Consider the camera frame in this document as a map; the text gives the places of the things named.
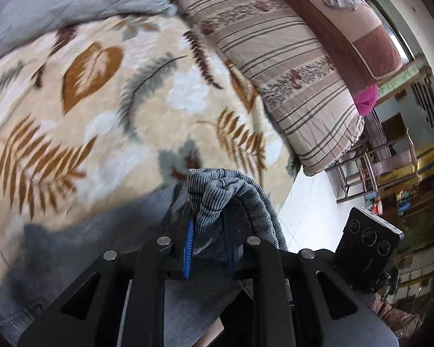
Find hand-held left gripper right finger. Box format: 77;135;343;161
222;206;400;347

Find brown and pink cushion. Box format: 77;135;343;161
177;0;404;95

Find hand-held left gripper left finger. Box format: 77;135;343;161
17;202;196;347

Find grey denim pants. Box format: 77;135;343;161
0;168;288;347

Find metal frame chair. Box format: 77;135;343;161
325;128;420;203

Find grey quilted blanket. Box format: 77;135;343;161
0;0;179;67

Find magenta cloth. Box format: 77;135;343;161
352;84;379;117

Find leaf print blanket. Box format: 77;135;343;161
0;14;301;261

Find black metal railing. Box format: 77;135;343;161
412;69;434;138

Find striped floral pillow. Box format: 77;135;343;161
174;0;366;177

